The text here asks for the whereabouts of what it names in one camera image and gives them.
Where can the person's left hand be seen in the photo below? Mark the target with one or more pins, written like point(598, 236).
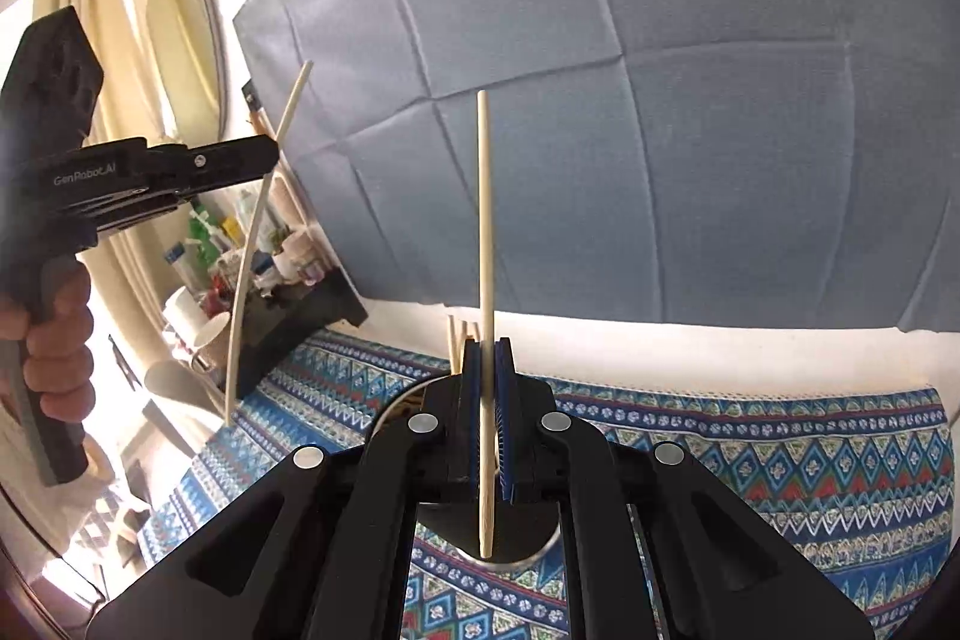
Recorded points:
point(64, 347)

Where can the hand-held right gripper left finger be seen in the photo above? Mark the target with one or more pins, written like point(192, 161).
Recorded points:
point(474, 430)

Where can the group of toiletry bottles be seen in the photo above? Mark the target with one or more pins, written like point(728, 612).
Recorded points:
point(225, 235)

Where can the oval wall mirror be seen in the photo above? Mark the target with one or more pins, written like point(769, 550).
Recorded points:
point(184, 48)

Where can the black cylindrical chopstick holder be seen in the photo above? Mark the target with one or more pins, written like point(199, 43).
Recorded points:
point(450, 527)

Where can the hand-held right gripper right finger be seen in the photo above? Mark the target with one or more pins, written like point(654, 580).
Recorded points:
point(508, 430)

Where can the blue patterned tablecloth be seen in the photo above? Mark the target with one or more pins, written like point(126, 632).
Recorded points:
point(750, 475)

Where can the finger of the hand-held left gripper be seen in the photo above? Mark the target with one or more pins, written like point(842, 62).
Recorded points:
point(232, 160)

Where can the white mug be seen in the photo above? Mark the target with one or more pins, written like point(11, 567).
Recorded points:
point(195, 321)

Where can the black side shelf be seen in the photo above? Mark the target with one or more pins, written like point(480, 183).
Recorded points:
point(300, 317)

